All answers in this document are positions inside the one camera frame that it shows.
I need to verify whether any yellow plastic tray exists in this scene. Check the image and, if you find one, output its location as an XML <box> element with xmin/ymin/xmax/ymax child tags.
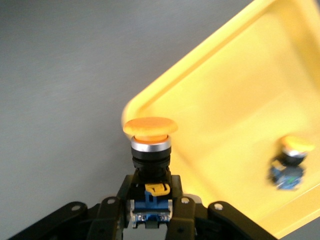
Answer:
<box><xmin>121</xmin><ymin>0</ymin><xmax>320</xmax><ymax>240</ymax></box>

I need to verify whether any yellow mushroom push button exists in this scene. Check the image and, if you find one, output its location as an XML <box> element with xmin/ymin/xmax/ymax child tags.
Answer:
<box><xmin>266</xmin><ymin>134</ymin><xmax>316</xmax><ymax>192</ymax></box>
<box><xmin>122</xmin><ymin>116</ymin><xmax>179</xmax><ymax>230</ymax></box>

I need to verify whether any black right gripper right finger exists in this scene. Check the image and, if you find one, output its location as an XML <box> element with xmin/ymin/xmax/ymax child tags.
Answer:
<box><xmin>164</xmin><ymin>174</ymin><xmax>278</xmax><ymax>240</ymax></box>

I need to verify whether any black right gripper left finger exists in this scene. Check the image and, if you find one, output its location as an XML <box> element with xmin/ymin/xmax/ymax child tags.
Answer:
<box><xmin>9</xmin><ymin>174</ymin><xmax>137</xmax><ymax>240</ymax></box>

